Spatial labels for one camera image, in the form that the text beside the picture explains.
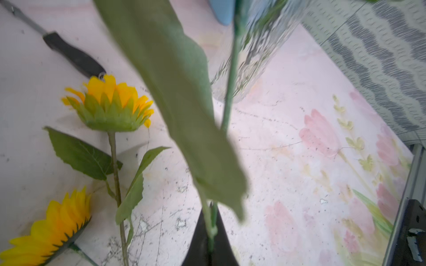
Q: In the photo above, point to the small sunflower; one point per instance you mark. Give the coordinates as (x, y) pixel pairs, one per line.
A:
(63, 224)
(107, 106)

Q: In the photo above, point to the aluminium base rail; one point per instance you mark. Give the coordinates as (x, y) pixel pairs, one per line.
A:
(415, 189)

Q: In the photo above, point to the blue plastic storage box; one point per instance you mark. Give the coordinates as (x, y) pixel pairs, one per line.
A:
(223, 10)

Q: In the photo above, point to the black handle screwdriver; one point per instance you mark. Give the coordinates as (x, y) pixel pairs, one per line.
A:
(79, 59)

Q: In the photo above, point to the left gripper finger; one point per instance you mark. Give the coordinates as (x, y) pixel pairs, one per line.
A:
(205, 252)

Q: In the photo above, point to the clear glass vase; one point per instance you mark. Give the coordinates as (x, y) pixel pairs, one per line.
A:
(269, 25)

